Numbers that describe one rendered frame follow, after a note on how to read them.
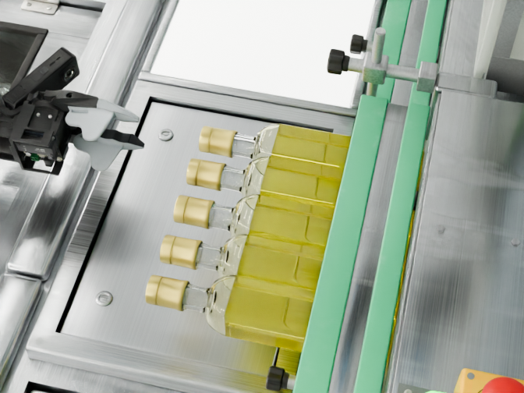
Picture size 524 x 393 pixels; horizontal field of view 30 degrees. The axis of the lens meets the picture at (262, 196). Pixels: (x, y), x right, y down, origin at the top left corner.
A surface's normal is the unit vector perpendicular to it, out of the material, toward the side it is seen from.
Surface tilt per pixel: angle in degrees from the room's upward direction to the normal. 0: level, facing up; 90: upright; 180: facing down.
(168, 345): 90
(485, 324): 90
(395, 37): 90
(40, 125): 90
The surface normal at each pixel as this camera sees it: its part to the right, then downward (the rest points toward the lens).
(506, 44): -0.22, 0.79
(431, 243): 0.00, -0.59
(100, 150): 0.13, -0.43
